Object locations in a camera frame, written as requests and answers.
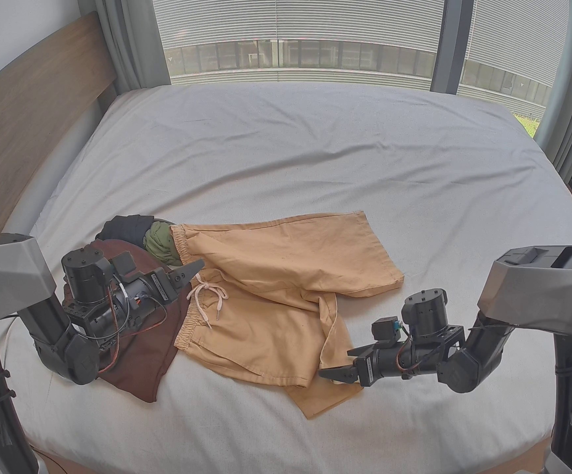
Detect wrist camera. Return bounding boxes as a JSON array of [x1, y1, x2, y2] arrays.
[[109, 251, 137, 279], [371, 316, 400, 343]]

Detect bed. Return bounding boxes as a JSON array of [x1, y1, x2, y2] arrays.
[[0, 12, 572, 474]]

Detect brown garment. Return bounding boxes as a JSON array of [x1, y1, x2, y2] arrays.
[[61, 238, 191, 404]]

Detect green garment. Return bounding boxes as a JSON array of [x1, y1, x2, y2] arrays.
[[144, 221, 181, 266]]

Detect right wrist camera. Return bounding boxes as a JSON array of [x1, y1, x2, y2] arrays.
[[371, 316, 400, 343]]

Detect black garment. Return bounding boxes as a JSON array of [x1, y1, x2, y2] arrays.
[[95, 215, 157, 244]]

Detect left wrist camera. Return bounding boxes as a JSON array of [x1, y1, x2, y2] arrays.
[[109, 251, 137, 279]]

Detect window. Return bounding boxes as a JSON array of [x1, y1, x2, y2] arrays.
[[148, 0, 570, 117]]

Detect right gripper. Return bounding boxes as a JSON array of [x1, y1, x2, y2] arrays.
[[317, 340, 413, 390]]

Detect tan shorts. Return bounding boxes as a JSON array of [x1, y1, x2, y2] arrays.
[[170, 210, 405, 420]]

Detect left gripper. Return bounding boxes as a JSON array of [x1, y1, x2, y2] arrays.
[[117, 258, 205, 326]]

